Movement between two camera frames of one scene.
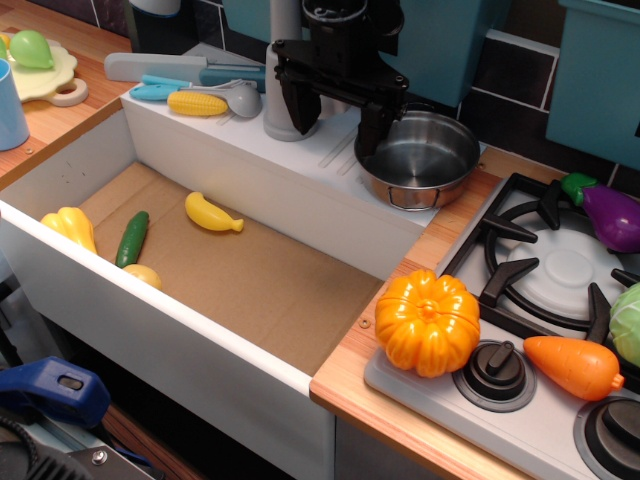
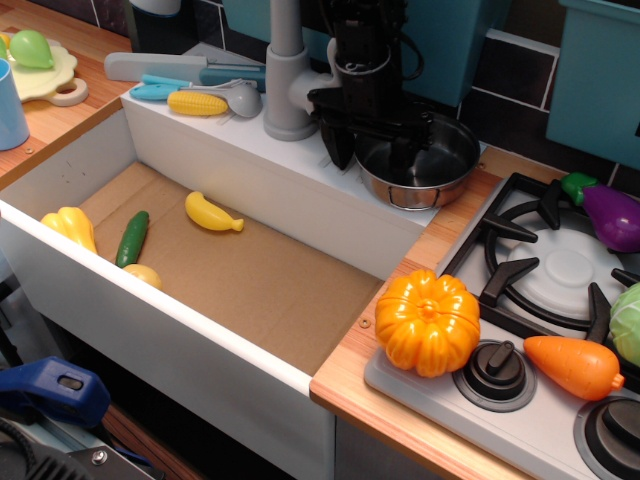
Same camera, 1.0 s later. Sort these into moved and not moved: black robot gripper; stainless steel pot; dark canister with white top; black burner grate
Moved: black robot gripper
Not moved: black burner grate; dark canister with white top; stainless steel pot
